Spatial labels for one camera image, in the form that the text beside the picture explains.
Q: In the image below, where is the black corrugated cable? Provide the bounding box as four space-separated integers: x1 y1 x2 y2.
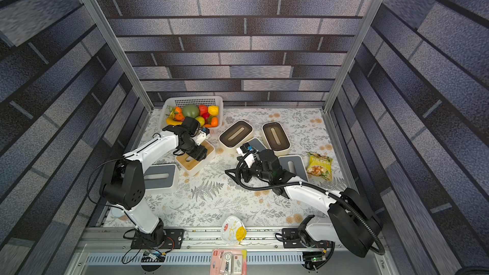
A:
234 150 386 257

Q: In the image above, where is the snack bag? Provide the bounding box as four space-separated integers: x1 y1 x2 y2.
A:
306 152 333 182

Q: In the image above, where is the cream box dark lid right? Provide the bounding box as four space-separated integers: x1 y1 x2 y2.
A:
261 122 290 157

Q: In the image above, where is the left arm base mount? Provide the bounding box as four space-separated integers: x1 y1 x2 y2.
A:
131 229 185 250

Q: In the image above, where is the yellow toy pepper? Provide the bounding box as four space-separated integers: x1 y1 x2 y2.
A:
208 106 220 117

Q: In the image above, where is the cream box dark lid left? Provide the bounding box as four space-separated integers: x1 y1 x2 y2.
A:
219 120 254 154

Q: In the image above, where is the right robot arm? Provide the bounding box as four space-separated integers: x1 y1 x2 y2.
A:
225 146 385 257

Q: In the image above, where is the cream box dark lid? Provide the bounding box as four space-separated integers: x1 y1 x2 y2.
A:
261 122 290 157
219 120 254 154

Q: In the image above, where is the floral table cloth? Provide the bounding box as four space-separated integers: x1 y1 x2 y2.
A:
145 108 353 227

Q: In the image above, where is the pink packaged item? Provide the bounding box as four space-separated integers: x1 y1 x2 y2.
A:
210 249 248 275

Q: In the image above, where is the yellow toy banana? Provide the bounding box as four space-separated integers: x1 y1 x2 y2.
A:
166 117 182 126

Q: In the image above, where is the red toy pepper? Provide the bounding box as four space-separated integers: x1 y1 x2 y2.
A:
198 104 208 116

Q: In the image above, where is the orange toy fruit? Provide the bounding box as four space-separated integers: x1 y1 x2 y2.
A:
210 117 219 127

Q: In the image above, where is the white box grey lid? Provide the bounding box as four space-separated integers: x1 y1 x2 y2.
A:
144 164 180 195
278 155 308 182
236 137 267 155

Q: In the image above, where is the aluminium rail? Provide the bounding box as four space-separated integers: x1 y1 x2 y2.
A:
75 223 385 256

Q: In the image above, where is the white plastic fruit basket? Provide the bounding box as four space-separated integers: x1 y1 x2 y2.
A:
158 95 224 134

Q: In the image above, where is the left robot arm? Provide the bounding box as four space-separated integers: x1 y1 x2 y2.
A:
99 117 210 248

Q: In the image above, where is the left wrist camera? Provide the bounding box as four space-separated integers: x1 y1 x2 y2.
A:
193 127 210 146

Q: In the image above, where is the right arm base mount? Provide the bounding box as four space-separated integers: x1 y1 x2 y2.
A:
275 228 334 250

